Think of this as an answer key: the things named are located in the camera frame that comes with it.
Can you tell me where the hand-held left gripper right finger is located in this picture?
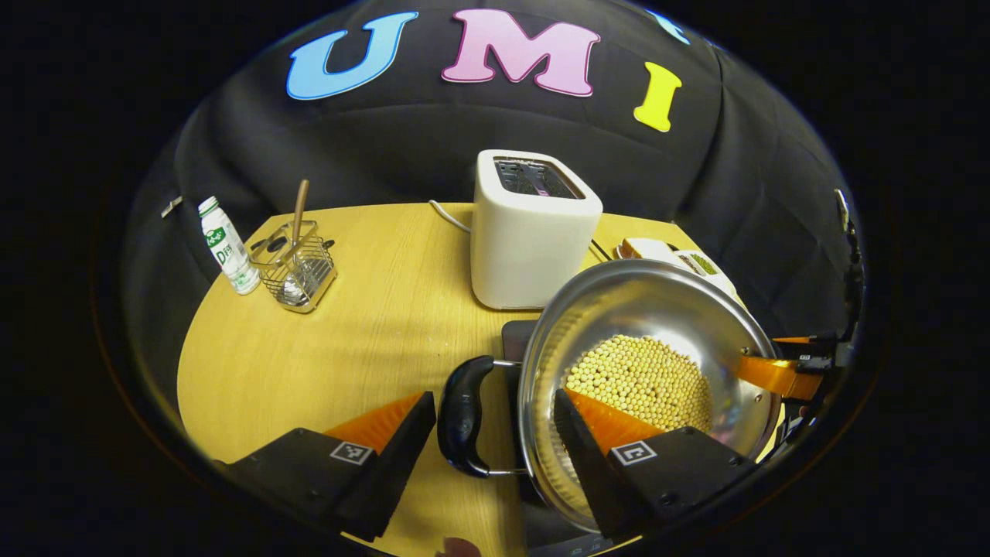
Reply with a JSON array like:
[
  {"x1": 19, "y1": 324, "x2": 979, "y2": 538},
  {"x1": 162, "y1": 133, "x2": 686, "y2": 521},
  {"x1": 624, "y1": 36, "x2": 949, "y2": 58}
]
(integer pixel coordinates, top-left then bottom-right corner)
[{"x1": 552, "y1": 387, "x2": 756, "y2": 544}]

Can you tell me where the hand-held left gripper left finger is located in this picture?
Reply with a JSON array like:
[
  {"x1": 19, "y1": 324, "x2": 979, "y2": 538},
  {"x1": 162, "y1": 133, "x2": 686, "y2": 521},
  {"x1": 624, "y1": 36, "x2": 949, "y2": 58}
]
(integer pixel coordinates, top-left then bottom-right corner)
[{"x1": 223, "y1": 391, "x2": 438, "y2": 543}]

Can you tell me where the black induction cooktop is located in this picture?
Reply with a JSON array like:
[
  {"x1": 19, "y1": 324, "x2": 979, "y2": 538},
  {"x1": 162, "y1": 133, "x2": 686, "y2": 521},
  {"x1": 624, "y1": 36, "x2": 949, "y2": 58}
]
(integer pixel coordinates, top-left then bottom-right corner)
[{"x1": 501, "y1": 320, "x2": 620, "y2": 557}]

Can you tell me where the steel pot with black handle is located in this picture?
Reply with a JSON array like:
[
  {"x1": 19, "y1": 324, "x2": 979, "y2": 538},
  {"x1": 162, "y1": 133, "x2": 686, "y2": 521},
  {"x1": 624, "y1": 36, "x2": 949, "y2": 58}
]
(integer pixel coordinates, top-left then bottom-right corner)
[{"x1": 437, "y1": 259, "x2": 783, "y2": 535}]

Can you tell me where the yellow beans heap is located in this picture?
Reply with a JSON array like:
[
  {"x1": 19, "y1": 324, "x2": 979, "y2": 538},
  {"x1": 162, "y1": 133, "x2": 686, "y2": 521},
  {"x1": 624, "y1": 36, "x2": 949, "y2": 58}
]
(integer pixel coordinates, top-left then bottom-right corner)
[{"x1": 565, "y1": 334, "x2": 714, "y2": 434}]

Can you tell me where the white toaster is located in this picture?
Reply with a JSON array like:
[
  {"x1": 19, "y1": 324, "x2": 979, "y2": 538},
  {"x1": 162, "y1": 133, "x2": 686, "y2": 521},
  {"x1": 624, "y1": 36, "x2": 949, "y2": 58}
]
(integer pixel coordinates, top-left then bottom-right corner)
[{"x1": 470, "y1": 149, "x2": 603, "y2": 311}]

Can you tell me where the white drink bottle green label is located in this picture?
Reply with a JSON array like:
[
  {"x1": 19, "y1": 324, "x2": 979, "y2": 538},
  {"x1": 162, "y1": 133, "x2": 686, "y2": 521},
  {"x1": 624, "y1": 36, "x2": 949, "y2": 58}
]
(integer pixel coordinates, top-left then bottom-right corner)
[{"x1": 198, "y1": 196, "x2": 261, "y2": 296}]

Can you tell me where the black backdrop cloth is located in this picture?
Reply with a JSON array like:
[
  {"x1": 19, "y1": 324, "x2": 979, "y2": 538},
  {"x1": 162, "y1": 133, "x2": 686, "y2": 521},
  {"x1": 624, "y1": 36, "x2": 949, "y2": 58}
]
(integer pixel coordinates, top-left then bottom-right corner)
[{"x1": 124, "y1": 0, "x2": 859, "y2": 403}]

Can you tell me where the wire utensil holder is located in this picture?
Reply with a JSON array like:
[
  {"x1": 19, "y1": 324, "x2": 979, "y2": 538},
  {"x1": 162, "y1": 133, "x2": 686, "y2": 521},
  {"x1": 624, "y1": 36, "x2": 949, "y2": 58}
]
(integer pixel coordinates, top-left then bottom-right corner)
[{"x1": 247, "y1": 220, "x2": 338, "y2": 314}]

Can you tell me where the white toaster cable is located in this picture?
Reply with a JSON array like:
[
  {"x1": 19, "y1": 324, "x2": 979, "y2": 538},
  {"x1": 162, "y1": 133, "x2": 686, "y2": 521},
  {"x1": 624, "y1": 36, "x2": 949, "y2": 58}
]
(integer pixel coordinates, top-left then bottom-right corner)
[{"x1": 429, "y1": 200, "x2": 473, "y2": 234}]

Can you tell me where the wooden handled spoon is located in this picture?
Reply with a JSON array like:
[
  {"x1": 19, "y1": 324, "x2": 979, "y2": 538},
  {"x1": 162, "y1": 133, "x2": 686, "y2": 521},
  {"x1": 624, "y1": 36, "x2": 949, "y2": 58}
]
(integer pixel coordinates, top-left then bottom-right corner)
[{"x1": 282, "y1": 179, "x2": 310, "y2": 302}]

